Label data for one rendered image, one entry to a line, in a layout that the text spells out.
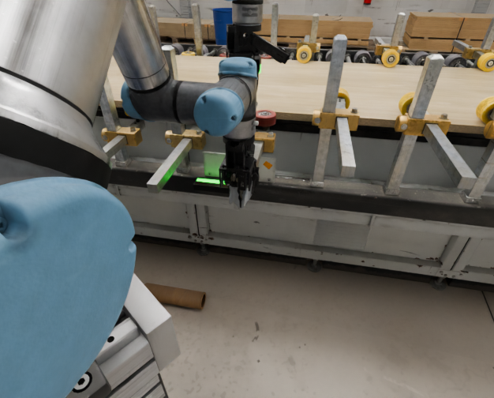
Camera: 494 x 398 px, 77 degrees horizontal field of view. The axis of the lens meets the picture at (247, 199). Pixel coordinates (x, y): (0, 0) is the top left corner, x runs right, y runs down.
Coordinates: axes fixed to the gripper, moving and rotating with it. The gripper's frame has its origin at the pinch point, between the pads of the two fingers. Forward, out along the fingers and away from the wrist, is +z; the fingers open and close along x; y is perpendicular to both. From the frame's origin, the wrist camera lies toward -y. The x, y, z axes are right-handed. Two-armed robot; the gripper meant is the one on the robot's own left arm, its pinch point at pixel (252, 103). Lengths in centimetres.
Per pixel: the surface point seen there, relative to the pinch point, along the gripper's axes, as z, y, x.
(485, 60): 3, -128, -55
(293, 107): 10.2, -19.7, -21.8
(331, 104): 0.6, -23.5, 2.2
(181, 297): 94, 30, -6
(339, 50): -14.2, -22.8, 2.0
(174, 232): 86, 33, -42
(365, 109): 9.6, -45.8, -15.7
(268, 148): 16.7, -6.6, -3.3
